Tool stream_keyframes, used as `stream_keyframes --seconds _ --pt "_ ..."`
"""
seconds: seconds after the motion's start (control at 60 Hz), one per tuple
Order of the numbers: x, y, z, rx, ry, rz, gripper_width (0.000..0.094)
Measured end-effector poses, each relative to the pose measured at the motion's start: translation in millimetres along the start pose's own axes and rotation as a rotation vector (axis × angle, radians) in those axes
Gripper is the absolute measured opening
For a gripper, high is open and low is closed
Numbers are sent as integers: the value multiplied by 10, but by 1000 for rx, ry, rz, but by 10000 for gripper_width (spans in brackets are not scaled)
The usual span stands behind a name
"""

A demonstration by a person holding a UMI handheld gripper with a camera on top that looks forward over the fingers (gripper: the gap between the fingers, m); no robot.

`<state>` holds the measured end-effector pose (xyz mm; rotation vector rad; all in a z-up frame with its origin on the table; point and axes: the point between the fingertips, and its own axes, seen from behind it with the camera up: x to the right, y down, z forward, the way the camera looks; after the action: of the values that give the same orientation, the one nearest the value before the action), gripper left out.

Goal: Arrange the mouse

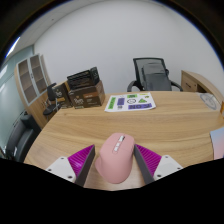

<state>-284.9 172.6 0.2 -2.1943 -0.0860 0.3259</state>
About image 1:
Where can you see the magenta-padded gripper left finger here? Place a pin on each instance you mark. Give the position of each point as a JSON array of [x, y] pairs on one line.
[[61, 166]]

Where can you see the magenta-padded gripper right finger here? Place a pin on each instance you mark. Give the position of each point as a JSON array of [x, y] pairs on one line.
[[166, 165]]

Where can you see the pink computer mouse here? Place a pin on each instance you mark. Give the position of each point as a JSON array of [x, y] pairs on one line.
[[115, 163]]

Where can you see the pink-blue gradient mouse pad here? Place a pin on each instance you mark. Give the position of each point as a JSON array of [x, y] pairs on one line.
[[218, 143]]

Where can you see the black leather armchair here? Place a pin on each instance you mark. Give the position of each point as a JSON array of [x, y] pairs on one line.
[[21, 136]]

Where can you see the brown cardboard box white logo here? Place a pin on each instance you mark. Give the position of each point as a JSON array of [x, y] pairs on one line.
[[62, 96]]

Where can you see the white printed sticker sheet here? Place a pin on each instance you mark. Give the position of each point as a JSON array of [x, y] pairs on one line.
[[130, 102]]

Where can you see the large brown cardboard box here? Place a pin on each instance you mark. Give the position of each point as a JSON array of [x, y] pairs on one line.
[[88, 98]]

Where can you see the small black visitor chair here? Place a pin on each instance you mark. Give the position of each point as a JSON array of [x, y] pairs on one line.
[[51, 91]]

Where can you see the wooden glass-door shelf unit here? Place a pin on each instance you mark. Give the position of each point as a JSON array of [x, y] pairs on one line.
[[31, 90]]

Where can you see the grey backpack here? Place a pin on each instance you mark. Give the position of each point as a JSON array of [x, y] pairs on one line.
[[156, 78]]

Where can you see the wooden side desk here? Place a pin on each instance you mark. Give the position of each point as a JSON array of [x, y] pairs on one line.
[[195, 81]]

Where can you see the black cardboard box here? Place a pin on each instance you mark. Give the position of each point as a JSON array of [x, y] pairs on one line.
[[83, 78]]

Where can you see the black mesh office chair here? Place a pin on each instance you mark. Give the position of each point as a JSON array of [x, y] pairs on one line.
[[137, 68]]

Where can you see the long ceiling light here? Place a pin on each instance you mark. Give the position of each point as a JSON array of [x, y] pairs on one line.
[[13, 46]]

